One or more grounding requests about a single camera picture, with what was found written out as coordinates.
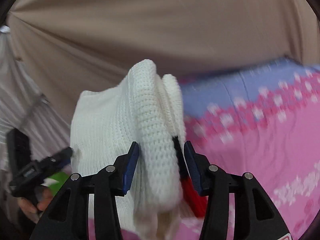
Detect pink floral bed sheet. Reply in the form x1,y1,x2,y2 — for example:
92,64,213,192
87,57,320,240

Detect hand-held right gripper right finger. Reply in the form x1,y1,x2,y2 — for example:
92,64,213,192
184,141,290,240

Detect white satin curtain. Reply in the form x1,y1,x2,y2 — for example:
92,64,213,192
0,26,73,220

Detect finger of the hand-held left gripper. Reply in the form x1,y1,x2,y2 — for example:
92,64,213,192
37,147,73,178

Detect person's left hand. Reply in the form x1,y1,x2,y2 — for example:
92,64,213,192
19,187,54,222

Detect beige curtain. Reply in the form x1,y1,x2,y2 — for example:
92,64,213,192
7,0,320,140

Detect white red black knit sweater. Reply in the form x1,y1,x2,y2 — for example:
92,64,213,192
70,59,208,239

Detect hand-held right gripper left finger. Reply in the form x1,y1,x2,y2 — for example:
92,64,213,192
30,141,139,240

